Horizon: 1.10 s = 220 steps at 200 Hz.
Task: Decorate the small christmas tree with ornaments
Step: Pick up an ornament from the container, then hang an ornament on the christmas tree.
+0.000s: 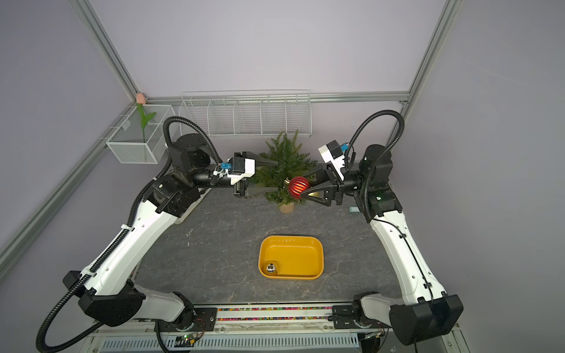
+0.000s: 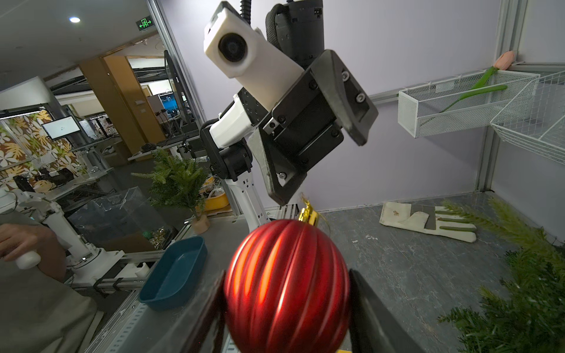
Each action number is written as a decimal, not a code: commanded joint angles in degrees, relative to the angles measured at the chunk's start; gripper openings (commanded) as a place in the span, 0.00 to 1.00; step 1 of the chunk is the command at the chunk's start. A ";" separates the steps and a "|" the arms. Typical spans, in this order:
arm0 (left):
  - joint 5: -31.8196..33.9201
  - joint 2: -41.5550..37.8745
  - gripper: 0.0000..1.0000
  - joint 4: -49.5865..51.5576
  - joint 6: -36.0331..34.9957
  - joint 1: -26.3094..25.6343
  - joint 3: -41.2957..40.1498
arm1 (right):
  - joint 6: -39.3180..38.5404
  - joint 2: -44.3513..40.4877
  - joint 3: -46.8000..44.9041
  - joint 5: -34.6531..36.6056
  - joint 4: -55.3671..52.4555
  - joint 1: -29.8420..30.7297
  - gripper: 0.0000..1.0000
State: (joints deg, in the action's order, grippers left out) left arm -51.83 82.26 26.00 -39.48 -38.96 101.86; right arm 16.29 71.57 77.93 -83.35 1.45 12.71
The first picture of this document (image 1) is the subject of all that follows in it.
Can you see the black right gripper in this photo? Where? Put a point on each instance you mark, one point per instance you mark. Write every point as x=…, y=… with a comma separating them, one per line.
x=329, y=191

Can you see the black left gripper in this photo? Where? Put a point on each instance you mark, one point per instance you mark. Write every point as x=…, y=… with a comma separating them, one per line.
x=249, y=193

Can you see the red ribbed ball ornament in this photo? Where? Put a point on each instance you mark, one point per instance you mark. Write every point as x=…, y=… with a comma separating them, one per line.
x=297, y=185

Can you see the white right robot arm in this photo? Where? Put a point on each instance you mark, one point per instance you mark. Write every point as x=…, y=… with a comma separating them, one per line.
x=425, y=309

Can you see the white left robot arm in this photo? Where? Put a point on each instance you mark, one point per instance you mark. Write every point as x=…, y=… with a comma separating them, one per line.
x=104, y=288

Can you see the small green christmas tree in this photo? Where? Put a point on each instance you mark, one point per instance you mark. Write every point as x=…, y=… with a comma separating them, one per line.
x=291, y=162

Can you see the white gardening glove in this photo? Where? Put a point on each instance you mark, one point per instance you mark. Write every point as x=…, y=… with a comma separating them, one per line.
x=193, y=206

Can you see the yellow plastic tray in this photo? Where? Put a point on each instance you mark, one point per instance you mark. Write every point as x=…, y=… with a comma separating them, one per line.
x=296, y=257

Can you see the small silver bell ornament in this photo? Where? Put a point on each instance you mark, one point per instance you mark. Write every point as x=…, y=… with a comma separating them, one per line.
x=271, y=269

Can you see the small white mesh basket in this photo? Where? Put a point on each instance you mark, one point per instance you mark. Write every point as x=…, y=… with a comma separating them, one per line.
x=126, y=141

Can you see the artificial pink tulip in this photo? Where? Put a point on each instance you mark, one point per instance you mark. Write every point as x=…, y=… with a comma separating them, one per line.
x=145, y=117

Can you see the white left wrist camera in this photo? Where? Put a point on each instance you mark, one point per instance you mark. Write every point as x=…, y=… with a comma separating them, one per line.
x=241, y=166

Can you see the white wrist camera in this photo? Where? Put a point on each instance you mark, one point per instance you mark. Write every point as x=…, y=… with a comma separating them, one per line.
x=241, y=166
x=334, y=153

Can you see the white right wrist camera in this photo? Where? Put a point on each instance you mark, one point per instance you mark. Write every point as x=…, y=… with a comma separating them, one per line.
x=334, y=153

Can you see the long white wire shelf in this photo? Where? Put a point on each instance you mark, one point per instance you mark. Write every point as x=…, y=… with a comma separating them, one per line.
x=249, y=113

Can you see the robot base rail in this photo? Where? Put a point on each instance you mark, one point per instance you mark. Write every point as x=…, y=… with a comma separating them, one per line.
x=293, y=327

